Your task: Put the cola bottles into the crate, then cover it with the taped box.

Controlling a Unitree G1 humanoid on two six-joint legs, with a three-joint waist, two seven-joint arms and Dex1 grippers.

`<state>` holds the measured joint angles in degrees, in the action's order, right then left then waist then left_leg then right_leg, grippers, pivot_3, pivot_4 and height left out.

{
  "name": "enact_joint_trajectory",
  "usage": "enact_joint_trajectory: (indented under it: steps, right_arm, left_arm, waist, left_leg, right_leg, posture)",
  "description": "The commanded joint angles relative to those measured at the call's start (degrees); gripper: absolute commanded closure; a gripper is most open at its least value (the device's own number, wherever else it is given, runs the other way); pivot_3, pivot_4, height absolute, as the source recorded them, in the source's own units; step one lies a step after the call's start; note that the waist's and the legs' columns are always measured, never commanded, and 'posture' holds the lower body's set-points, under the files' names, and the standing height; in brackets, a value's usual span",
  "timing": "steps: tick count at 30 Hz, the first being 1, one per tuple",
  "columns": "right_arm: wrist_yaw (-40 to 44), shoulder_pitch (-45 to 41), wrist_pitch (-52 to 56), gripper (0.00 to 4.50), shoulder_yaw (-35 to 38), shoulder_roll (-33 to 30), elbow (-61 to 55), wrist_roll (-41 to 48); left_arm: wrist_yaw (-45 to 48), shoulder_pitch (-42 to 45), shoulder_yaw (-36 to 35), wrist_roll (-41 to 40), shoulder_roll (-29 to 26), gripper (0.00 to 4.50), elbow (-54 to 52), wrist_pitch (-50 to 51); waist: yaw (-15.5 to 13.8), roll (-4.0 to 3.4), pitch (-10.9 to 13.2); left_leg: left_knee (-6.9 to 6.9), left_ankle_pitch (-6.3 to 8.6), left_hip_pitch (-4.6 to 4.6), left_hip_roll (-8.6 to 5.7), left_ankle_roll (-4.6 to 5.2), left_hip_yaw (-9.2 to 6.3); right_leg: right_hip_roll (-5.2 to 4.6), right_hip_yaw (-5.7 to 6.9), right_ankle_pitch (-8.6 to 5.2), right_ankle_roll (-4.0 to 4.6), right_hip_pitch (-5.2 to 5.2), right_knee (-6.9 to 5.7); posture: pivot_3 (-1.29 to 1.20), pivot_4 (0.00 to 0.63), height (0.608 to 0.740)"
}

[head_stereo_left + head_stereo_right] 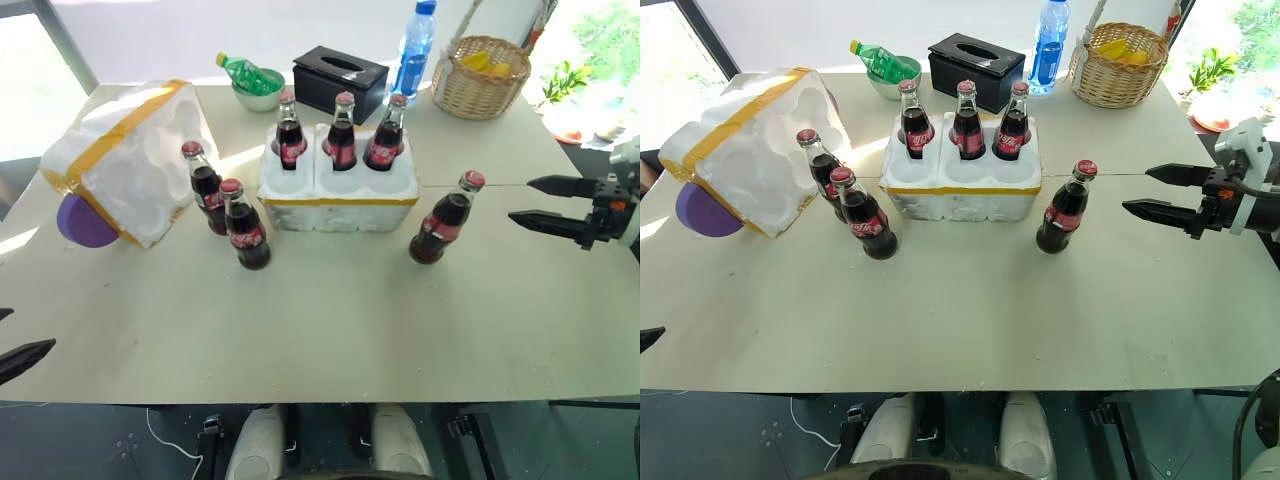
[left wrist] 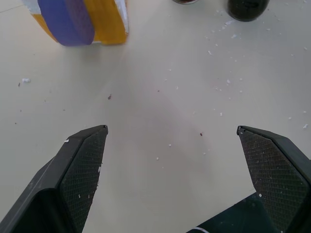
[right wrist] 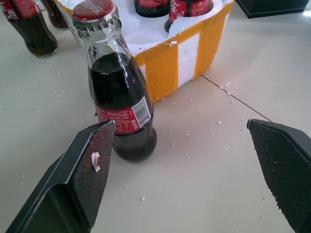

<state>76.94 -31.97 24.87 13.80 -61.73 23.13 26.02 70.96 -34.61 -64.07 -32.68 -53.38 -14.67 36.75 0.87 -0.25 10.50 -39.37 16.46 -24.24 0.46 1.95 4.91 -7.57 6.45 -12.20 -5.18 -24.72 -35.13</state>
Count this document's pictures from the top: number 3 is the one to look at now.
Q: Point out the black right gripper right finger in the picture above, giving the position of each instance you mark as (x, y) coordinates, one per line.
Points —
(284, 165)

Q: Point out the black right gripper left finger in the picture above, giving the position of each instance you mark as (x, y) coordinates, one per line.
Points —
(80, 184)

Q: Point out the glass cola bottle red cap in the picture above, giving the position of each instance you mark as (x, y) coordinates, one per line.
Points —
(120, 92)

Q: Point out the white foam crate yellow tape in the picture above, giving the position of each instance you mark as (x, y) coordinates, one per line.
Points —
(179, 51)

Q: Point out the black box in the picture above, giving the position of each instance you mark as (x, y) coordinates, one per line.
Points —
(273, 7)

